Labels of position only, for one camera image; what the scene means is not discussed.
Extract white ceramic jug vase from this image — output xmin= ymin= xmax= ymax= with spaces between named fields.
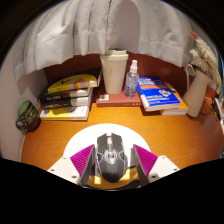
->
xmin=182 ymin=63 xmax=214 ymax=118

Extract black yellow cover book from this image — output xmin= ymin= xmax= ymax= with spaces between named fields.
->
xmin=45 ymin=67 xmax=103 ymax=95

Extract red-brown flat book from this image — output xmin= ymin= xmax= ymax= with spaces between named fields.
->
xmin=95 ymin=89 xmax=143 ymax=108

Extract black grey computer mouse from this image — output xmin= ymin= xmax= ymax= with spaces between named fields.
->
xmin=95 ymin=132 xmax=129 ymax=184

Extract clear spray bottle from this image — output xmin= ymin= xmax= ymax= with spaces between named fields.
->
xmin=124 ymin=59 xmax=140 ymax=100

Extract dark mug with green inside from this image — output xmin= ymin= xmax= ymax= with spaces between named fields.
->
xmin=15 ymin=100 xmax=42 ymax=133

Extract cream tumbler with lid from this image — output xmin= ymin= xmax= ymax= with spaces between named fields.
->
xmin=99 ymin=48 xmax=130 ymax=95

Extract white yellow black mouse pad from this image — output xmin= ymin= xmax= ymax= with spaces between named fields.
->
xmin=62 ymin=122 xmax=152 ymax=190

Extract black cable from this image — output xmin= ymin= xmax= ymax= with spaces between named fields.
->
xmin=199 ymin=96 xmax=222 ymax=118

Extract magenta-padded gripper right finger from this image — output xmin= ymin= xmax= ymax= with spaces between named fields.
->
xmin=130 ymin=143 xmax=181 ymax=188

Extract blue book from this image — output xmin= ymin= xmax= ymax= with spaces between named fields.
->
xmin=136 ymin=76 xmax=182 ymax=113

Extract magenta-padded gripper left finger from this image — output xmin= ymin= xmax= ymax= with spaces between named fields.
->
xmin=47 ymin=143 xmax=98 ymax=188

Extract white curtain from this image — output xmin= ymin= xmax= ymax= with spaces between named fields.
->
xmin=13 ymin=0 xmax=201 ymax=81

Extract yellow white book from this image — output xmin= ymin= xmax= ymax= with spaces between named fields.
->
xmin=39 ymin=105 xmax=91 ymax=122

